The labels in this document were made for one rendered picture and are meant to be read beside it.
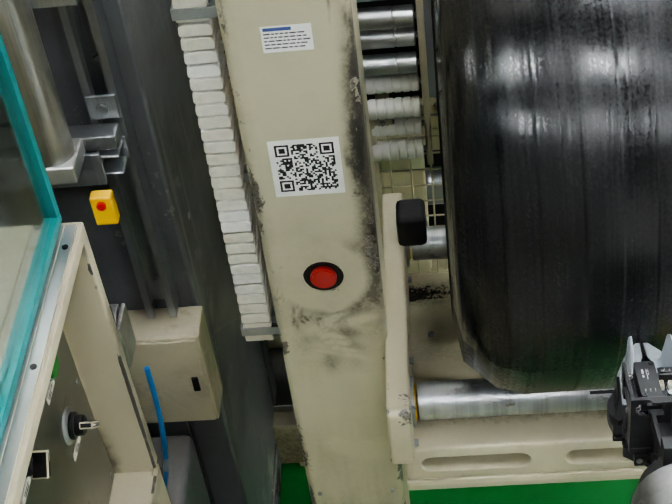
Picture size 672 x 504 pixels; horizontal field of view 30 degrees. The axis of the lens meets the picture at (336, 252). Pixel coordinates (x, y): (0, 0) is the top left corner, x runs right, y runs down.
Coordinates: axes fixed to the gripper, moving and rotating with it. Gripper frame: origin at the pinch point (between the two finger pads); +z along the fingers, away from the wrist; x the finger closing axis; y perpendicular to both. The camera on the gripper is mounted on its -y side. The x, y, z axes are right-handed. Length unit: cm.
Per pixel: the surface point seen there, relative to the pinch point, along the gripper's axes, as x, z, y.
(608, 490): -11, 81, -102
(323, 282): 32.3, 20.3, -3.3
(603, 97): 3.4, 5.7, 25.8
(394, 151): 25, 62, -11
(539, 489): 3, 82, -102
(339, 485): 34, 25, -41
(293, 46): 31.8, 16.9, 27.9
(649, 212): -0.2, 1.0, 16.3
